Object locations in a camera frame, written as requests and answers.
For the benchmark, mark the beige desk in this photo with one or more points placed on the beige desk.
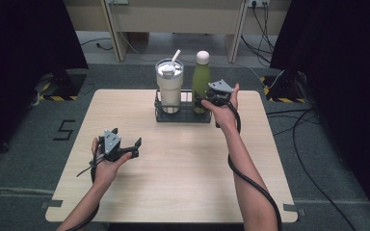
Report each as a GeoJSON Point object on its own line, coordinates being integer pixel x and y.
{"type": "Point", "coordinates": [173, 16]}

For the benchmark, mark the white tumbler with straw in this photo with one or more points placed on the white tumbler with straw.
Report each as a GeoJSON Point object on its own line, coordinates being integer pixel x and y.
{"type": "Point", "coordinates": [169, 86]}

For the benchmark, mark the person's left hand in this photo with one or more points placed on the person's left hand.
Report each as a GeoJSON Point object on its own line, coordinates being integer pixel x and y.
{"type": "Point", "coordinates": [107, 171]}

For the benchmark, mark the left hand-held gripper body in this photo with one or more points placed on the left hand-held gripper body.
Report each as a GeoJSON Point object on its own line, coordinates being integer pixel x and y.
{"type": "Point", "coordinates": [112, 144]}

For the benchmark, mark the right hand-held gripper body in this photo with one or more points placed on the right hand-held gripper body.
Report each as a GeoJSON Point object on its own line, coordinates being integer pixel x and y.
{"type": "Point", "coordinates": [220, 91]}

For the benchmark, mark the stand base with hazard tape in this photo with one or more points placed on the stand base with hazard tape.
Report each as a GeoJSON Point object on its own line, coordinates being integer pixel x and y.
{"type": "Point", "coordinates": [67, 86]}
{"type": "Point", "coordinates": [282, 91]}

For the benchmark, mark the green bottle with white cap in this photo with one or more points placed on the green bottle with white cap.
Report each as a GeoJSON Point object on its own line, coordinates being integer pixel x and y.
{"type": "Point", "coordinates": [201, 80]}

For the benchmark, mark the grey tape strip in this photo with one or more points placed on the grey tape strip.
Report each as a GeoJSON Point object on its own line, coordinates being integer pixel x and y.
{"type": "Point", "coordinates": [294, 209]}
{"type": "Point", "coordinates": [52, 204]}

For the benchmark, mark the person's right hand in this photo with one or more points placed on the person's right hand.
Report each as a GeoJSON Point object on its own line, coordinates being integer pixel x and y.
{"type": "Point", "coordinates": [224, 115]}

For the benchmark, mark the white wall socket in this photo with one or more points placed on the white wall socket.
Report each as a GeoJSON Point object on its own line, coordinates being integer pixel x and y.
{"type": "Point", "coordinates": [258, 3]}

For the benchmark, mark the black curtain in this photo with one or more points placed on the black curtain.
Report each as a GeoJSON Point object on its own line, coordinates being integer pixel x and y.
{"type": "Point", "coordinates": [343, 80]}
{"type": "Point", "coordinates": [19, 64]}

